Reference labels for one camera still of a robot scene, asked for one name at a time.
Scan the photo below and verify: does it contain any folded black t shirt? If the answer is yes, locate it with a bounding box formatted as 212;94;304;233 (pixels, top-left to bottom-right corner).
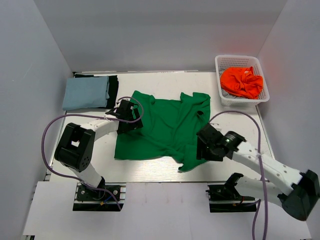
74;74;119;109

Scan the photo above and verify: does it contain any orange t shirt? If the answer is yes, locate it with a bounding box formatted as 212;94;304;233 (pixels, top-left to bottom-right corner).
220;67;263;100

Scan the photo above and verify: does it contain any grey garment in basket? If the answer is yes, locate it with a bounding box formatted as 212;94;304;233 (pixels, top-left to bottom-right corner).
218;68;244;99

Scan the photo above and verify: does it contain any green t shirt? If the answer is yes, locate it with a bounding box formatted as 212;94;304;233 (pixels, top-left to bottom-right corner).
114;90;211;172

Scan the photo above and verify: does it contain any white plastic basket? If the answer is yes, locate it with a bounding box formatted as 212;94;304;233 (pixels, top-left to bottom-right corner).
215;54;270;107

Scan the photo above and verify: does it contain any folded light blue t shirt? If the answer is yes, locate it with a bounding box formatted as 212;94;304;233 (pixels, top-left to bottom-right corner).
62;76;109;111

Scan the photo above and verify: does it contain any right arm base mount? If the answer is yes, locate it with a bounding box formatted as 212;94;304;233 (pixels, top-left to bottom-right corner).
206;173;257;213

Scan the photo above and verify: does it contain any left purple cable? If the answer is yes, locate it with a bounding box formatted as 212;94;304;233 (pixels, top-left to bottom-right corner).
41;96;145;211

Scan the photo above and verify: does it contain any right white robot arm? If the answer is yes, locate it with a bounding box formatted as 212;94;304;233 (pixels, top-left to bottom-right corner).
196;124;320;221

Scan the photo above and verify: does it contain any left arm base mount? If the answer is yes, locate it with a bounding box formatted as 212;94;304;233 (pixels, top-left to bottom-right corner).
72;183;126;212

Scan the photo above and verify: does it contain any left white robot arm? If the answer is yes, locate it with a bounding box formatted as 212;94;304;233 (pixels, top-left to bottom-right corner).
54;97;144;200

